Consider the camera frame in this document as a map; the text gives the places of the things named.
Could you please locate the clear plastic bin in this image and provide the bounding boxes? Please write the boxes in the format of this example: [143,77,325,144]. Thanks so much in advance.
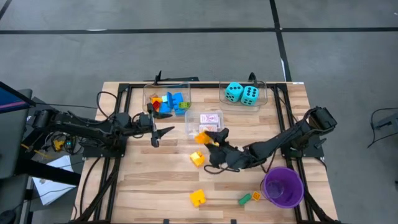
[218,80,268,113]
[142,82,192,116]

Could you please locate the green toy brick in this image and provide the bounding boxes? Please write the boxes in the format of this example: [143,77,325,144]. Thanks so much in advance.
[238,193,252,207]

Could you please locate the white paper sheets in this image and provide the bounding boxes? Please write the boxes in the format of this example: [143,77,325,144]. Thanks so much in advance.
[32,154,77,206]

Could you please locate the black camera cable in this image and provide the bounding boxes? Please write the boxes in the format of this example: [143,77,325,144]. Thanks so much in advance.
[95,90,119,119]
[203,163,240,175]

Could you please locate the small clear plastic box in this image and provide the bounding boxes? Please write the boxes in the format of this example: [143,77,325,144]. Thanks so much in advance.
[183,110,224,140]

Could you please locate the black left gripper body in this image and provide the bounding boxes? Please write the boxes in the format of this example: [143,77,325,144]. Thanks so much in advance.
[137,103,160,149]

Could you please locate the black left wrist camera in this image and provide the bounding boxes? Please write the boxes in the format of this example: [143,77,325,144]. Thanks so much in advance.
[136,112,150,127]

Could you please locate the playing card box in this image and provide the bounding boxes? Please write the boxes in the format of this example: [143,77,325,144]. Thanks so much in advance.
[198,124,218,134]
[200,113,220,125]

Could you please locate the purple plastic bucket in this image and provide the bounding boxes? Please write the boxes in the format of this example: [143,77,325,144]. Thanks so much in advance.
[262,166,305,209]

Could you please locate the black side cart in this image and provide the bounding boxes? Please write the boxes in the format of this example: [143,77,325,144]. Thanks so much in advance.
[0,88,82,224]

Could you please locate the blue screen monitor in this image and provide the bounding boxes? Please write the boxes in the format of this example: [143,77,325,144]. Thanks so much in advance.
[0,81,37,114]

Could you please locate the large yellow two-stud block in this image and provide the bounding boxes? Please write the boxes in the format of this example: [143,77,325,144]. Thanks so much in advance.
[189,189,207,208]

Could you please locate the orange yellow toy block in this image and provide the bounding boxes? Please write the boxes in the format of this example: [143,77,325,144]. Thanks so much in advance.
[195,131,214,146]

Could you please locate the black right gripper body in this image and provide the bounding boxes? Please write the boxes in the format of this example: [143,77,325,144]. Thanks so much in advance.
[206,143,249,172]

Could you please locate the teal foam die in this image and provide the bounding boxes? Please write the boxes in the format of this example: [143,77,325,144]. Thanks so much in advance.
[224,82,244,103]
[240,85,260,106]

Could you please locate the large blue toy block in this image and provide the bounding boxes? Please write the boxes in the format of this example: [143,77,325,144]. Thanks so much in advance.
[166,91,184,110]

